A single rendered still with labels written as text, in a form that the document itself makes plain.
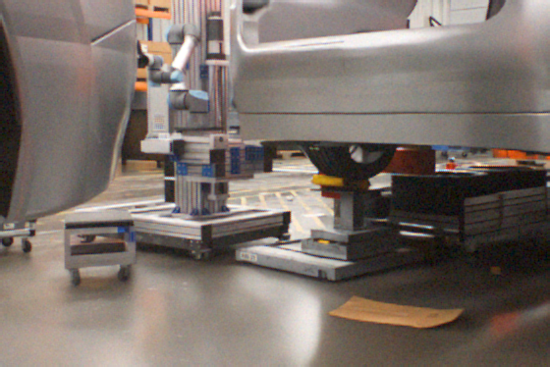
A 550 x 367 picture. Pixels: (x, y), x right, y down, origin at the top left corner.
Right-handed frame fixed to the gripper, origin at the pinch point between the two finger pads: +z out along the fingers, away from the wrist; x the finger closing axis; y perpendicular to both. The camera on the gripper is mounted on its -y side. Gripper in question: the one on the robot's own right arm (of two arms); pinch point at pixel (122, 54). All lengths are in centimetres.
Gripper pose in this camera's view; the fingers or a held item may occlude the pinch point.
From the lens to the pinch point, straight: 447.3
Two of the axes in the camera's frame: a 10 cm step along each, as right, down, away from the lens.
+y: -1.2, 9.8, 1.3
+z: -3.8, 0.7, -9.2
